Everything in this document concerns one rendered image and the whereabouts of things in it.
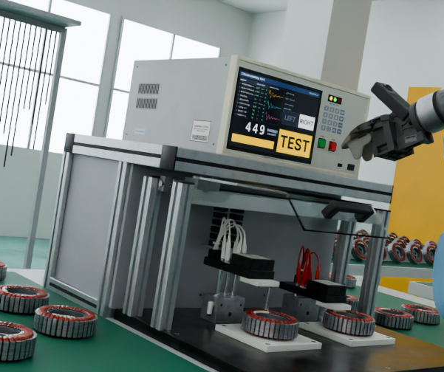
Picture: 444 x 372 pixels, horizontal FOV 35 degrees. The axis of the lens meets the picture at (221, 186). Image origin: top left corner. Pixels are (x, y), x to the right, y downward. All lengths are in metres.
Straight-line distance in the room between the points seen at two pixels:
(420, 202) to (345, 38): 1.42
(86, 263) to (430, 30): 6.67
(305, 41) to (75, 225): 4.26
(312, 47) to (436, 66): 2.42
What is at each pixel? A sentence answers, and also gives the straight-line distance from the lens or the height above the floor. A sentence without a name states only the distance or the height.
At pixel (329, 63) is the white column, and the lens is 5.56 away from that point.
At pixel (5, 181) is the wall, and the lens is 8.02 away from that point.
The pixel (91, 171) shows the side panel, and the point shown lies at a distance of 1.58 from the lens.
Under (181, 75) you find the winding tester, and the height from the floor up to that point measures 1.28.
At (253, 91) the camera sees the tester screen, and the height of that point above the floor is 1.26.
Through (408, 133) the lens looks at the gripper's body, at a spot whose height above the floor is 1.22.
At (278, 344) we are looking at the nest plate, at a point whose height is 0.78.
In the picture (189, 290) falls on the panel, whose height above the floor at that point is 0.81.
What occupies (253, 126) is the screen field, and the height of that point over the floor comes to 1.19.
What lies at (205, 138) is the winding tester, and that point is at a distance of 1.47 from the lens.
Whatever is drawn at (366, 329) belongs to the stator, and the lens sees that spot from 1.55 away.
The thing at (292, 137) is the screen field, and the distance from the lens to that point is 1.55.
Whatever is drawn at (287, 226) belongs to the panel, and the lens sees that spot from 1.74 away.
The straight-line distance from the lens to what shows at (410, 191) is 5.42.
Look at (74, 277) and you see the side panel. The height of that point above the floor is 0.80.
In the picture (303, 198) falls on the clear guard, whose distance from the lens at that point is 1.24.
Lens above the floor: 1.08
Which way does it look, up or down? 1 degrees down
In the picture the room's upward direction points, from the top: 9 degrees clockwise
